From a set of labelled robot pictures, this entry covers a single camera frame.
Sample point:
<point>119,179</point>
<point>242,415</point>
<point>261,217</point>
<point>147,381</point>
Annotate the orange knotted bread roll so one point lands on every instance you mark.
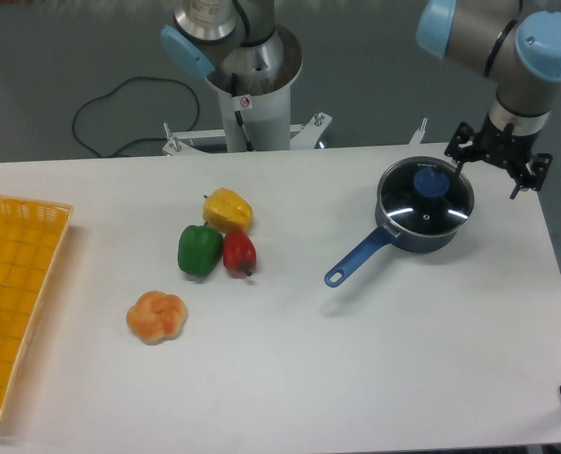
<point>157,316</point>

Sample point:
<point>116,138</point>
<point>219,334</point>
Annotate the red bell pepper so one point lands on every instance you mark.
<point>239,253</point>

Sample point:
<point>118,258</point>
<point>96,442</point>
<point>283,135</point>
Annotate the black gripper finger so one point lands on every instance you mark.
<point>462,148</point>
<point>531,175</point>

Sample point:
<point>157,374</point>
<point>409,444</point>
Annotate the yellow woven basket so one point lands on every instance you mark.
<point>31,235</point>

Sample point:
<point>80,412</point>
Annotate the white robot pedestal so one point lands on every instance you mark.
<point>253,85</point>

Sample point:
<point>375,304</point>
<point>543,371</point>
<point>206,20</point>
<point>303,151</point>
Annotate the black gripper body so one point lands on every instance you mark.
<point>502,147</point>

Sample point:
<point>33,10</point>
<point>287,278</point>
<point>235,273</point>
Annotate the yellow bell pepper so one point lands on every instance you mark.
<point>227,211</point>

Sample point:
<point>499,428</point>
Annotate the glass lid blue knob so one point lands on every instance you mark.
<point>425,196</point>

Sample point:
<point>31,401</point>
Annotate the blue saucepan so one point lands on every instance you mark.
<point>386,233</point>

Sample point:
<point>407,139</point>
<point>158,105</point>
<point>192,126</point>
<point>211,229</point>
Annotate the white metal base frame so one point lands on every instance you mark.
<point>301,136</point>

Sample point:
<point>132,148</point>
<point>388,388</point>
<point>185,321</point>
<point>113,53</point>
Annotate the green bell pepper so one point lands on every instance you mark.
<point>199,250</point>

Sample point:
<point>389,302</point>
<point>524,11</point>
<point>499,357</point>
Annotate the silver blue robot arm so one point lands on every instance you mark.
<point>521,54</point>

